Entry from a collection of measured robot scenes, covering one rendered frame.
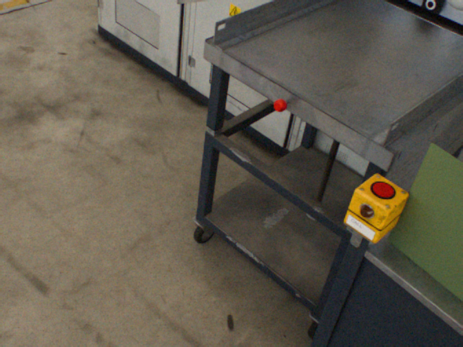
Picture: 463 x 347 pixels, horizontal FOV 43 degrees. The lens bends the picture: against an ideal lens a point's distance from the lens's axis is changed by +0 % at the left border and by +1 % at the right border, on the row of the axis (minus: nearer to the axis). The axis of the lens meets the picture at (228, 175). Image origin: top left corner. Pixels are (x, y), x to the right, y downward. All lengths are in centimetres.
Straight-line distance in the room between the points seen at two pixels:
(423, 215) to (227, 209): 101
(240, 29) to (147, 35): 136
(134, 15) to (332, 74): 164
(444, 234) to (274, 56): 70
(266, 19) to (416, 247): 84
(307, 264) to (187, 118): 109
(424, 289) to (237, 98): 161
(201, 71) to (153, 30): 35
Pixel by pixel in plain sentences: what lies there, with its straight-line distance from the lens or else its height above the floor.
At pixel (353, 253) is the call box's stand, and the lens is 129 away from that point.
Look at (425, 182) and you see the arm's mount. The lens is 117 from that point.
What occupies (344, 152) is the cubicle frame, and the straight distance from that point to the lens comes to 238.
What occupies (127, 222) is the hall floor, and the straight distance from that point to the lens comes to 224.
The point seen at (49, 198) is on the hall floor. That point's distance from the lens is 236.
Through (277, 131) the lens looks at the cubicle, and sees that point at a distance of 254.
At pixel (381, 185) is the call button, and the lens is 118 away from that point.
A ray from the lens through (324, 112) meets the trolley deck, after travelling 144.
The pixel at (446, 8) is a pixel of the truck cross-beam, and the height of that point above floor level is 89.
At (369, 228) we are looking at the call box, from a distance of 119.
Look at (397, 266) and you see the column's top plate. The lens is 126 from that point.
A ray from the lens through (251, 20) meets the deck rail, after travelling 171.
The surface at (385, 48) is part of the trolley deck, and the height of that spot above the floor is 85.
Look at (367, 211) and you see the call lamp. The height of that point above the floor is 88.
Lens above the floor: 164
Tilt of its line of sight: 42 degrees down
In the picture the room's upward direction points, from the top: 9 degrees clockwise
